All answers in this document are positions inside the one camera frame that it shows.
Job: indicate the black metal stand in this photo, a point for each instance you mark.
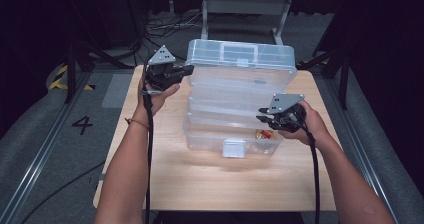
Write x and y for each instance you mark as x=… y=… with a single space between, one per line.
x=343 y=80

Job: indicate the metal floor rail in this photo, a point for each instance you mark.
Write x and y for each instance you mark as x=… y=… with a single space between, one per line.
x=43 y=150
x=363 y=150

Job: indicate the person's left hand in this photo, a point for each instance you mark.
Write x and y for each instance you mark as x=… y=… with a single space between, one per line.
x=160 y=99

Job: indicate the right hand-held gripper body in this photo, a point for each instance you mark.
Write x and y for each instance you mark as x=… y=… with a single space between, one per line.
x=286 y=117

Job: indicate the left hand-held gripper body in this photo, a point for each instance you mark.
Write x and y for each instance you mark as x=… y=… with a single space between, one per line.
x=160 y=75

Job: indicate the black tripod stand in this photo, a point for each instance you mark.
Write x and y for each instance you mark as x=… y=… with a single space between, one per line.
x=70 y=70

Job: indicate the clear plastic storage box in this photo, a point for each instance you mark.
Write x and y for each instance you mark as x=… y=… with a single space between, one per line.
x=233 y=94

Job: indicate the grey metal stand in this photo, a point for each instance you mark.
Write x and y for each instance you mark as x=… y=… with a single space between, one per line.
x=246 y=4

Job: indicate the person's right hand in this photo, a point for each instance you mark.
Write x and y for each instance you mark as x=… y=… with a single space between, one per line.
x=315 y=124

